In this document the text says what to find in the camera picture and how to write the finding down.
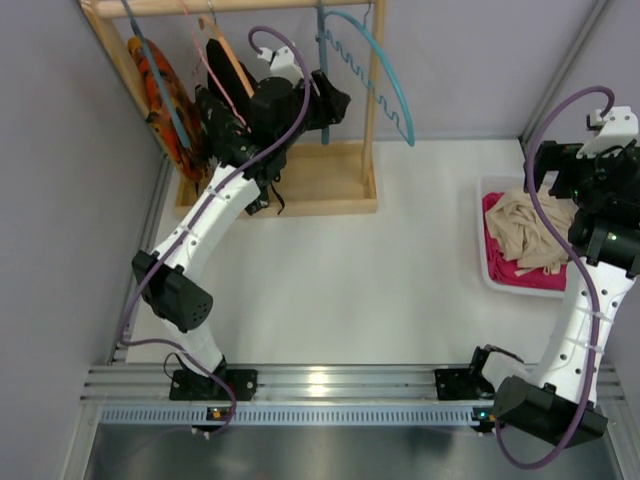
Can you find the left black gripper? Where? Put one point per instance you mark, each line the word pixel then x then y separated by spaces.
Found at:
pixel 320 93

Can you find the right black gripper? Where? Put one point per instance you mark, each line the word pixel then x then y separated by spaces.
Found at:
pixel 542 163

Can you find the grey-blue hanger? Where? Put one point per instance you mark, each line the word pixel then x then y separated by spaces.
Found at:
pixel 322 50

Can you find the beige trousers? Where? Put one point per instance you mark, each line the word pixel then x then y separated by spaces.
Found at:
pixel 522 238

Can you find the pink trousers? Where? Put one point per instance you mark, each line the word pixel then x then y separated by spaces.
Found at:
pixel 505 272

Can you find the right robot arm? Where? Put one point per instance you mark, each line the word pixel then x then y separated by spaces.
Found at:
pixel 556 401

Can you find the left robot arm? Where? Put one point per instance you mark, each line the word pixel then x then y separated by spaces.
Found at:
pixel 169 275

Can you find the black white patterned trousers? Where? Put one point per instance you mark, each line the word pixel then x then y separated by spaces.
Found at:
pixel 231 144

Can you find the orange wooden hanger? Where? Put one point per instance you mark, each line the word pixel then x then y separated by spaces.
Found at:
pixel 210 23

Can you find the orange patterned trousers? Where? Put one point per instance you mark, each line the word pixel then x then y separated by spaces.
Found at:
pixel 192 163

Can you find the blue hanger far left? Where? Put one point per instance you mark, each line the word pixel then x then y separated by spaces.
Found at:
pixel 177 122

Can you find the white plastic basket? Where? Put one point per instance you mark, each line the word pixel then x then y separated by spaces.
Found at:
pixel 489 188

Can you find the wooden clothes rack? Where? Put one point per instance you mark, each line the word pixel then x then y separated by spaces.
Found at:
pixel 334 179

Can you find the pink wire hanger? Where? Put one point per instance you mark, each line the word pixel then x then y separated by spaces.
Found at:
pixel 204 61

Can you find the aluminium rail base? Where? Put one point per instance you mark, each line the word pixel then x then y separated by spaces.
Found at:
pixel 284 395

